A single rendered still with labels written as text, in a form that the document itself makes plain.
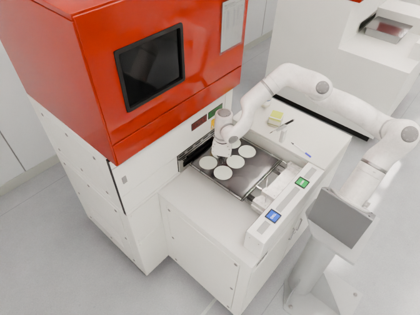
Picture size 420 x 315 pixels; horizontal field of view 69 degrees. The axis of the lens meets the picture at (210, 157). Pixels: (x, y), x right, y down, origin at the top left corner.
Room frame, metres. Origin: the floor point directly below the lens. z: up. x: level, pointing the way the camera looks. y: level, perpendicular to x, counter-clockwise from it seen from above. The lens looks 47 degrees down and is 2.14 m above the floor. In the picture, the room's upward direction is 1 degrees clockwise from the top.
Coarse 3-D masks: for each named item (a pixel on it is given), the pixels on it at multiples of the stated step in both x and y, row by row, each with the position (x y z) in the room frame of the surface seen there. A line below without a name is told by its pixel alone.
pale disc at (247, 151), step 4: (240, 148) 1.25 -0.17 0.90; (244, 148) 1.25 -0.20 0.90; (248, 148) 1.25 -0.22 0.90; (252, 148) 1.25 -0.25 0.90; (240, 152) 1.22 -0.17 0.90; (244, 152) 1.22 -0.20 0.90; (248, 152) 1.22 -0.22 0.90; (252, 152) 1.22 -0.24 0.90; (244, 156) 1.19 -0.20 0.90; (248, 156) 1.19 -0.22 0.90; (252, 156) 1.19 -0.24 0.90
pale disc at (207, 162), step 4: (208, 156) 1.18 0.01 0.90; (200, 160) 1.15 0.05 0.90; (204, 160) 1.15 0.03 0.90; (208, 160) 1.15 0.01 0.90; (212, 160) 1.15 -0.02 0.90; (216, 160) 1.15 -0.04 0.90; (200, 164) 1.12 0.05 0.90; (204, 164) 1.12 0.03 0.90; (208, 164) 1.12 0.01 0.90; (212, 164) 1.12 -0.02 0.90; (216, 164) 1.12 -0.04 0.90; (204, 168) 1.09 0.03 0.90; (208, 168) 1.09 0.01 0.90; (212, 168) 1.09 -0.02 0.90
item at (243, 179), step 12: (204, 156) 1.18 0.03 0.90; (264, 156) 1.19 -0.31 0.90; (240, 168) 1.10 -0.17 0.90; (252, 168) 1.10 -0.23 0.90; (264, 168) 1.10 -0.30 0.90; (216, 180) 1.01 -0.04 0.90; (228, 180) 1.01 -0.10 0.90; (240, 180) 1.02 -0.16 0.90; (252, 180) 1.02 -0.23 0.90; (240, 192) 0.93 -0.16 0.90
